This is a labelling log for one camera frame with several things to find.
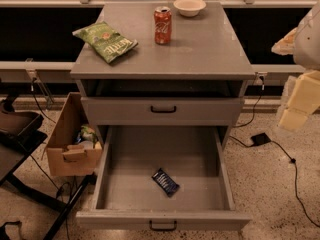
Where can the green kettle chips bag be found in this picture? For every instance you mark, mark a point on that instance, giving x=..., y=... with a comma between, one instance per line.
x=105, y=40

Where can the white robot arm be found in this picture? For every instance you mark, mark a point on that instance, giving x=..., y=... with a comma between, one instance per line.
x=303, y=43

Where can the snack packets in box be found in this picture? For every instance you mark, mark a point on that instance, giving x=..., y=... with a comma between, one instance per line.
x=87, y=138

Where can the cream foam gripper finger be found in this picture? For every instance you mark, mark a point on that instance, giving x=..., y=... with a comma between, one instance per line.
x=303, y=101
x=285, y=46

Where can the brown cardboard box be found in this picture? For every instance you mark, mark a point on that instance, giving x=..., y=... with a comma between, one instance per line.
x=65, y=157

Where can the black drawer handle lower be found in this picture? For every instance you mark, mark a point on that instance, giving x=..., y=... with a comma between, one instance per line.
x=162, y=227

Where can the open grey middle drawer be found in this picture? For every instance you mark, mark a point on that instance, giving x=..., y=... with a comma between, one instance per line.
x=126, y=197

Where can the red soda can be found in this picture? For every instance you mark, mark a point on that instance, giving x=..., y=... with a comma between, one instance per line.
x=163, y=24

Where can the grey drawer cabinet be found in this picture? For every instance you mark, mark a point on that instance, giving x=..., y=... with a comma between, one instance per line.
x=204, y=58

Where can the white paper bowl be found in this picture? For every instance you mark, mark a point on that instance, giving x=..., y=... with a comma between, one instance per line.
x=189, y=8

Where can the black drawer handle upper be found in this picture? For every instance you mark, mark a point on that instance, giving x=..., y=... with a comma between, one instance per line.
x=156, y=110

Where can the blue rxbar wrapper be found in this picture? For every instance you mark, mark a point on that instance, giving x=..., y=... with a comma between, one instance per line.
x=165, y=182

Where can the black drawer handle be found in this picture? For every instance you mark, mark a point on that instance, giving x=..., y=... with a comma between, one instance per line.
x=162, y=227
x=156, y=110

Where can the closed grey upper drawer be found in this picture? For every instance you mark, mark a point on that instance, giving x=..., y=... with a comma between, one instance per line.
x=136, y=111

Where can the black power adapter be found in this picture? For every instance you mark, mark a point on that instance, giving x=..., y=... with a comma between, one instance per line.
x=260, y=139

